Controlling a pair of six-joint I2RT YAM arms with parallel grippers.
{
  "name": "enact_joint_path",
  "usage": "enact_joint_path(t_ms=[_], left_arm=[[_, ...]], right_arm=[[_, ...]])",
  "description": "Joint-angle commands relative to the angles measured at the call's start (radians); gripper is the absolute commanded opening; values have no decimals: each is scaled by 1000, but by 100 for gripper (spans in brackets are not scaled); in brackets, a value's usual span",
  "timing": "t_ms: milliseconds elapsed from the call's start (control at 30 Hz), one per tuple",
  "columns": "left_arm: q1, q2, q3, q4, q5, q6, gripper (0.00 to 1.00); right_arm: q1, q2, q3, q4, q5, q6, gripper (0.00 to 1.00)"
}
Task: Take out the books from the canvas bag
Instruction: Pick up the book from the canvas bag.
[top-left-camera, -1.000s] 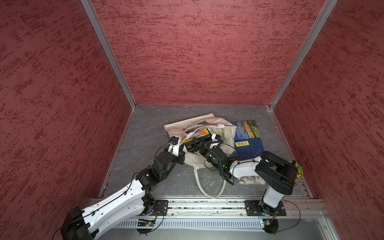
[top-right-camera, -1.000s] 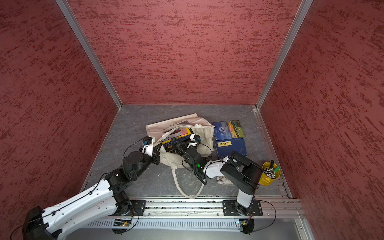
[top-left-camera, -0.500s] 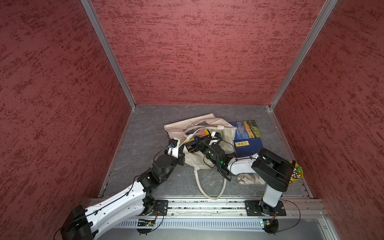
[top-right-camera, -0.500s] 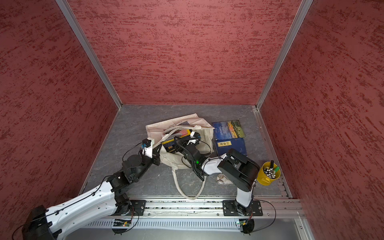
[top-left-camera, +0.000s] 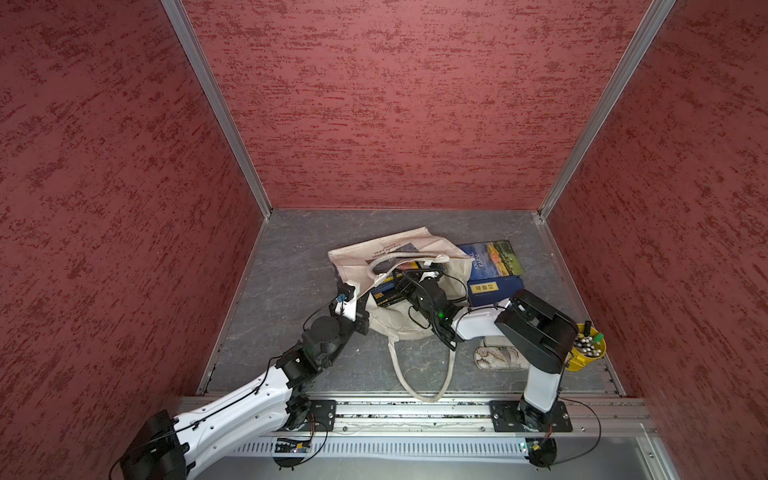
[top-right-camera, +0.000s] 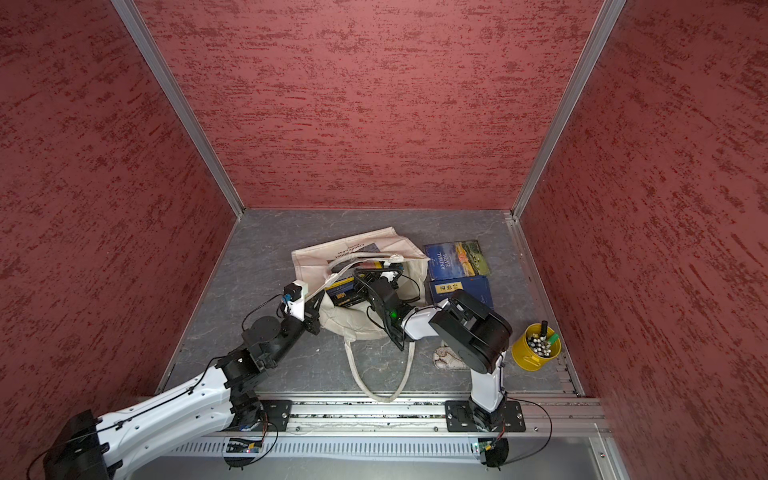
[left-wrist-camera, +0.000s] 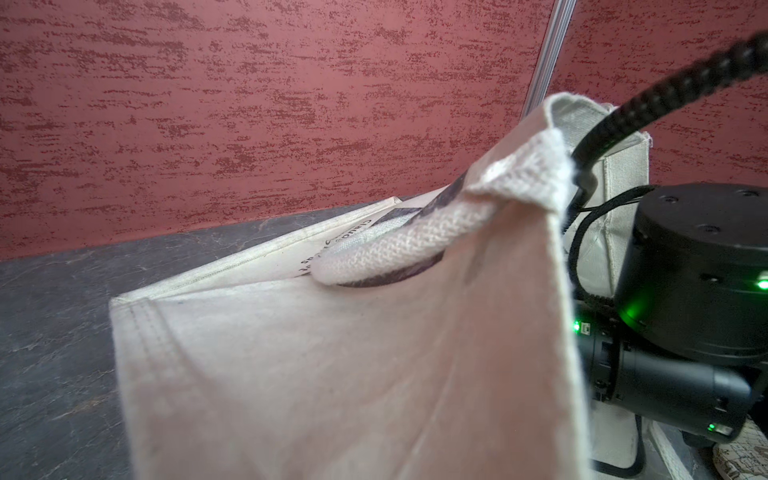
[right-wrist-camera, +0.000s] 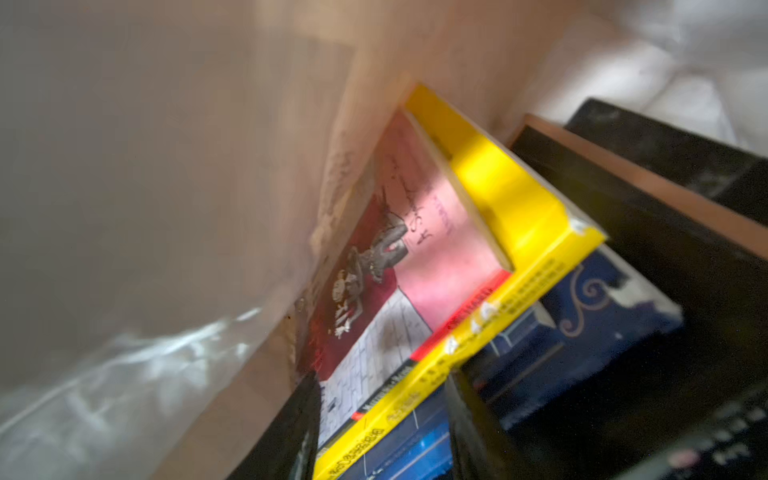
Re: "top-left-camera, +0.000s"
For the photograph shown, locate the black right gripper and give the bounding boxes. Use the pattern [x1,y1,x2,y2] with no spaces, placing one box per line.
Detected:
[393,268,438,324]

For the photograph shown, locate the yellow spine book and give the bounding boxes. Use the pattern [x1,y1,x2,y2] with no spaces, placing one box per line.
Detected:
[376,262,420,287]

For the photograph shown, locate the beige canvas tote bag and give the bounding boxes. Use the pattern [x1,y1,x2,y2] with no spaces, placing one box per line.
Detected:
[328,227,472,403]

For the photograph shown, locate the Animal Farm book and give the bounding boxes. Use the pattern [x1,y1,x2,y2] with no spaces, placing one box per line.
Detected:
[458,240,524,281]

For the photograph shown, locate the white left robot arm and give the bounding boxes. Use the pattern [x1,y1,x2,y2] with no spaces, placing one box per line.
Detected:
[115,314,369,479]

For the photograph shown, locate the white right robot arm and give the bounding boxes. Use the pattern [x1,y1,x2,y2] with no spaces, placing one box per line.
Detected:
[395,271,579,432]

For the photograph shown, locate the black book yellow characters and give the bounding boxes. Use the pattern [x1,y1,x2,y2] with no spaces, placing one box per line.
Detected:
[371,278,414,308]

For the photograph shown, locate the left circuit board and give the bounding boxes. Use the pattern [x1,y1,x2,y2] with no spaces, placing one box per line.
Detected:
[273,437,313,456]

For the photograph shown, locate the circuit board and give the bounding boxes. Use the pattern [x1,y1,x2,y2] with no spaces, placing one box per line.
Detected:
[526,438,558,469]
[273,437,313,456]

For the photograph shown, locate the crumpled white cloth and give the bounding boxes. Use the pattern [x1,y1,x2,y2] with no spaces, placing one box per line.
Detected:
[473,336,529,371]

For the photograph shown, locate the yellow pen cup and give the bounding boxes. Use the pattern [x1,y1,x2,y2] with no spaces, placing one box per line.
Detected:
[566,320,607,372]

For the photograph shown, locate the right circuit board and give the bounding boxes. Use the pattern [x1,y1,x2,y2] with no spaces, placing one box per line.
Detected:
[526,438,558,469]

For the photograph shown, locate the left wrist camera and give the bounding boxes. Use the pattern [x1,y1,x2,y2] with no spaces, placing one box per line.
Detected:
[334,283,356,315]

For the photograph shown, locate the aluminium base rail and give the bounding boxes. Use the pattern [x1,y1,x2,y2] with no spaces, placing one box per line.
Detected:
[149,392,679,480]

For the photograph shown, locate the right aluminium corner post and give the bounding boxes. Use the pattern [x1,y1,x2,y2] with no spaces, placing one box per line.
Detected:
[538,0,676,225]

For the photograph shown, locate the aluminium corner post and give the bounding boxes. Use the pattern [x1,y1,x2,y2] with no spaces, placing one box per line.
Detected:
[161,0,273,220]
[538,0,676,225]

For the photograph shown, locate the left aluminium corner post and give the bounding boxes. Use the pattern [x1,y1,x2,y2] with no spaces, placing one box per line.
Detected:
[161,0,273,220]

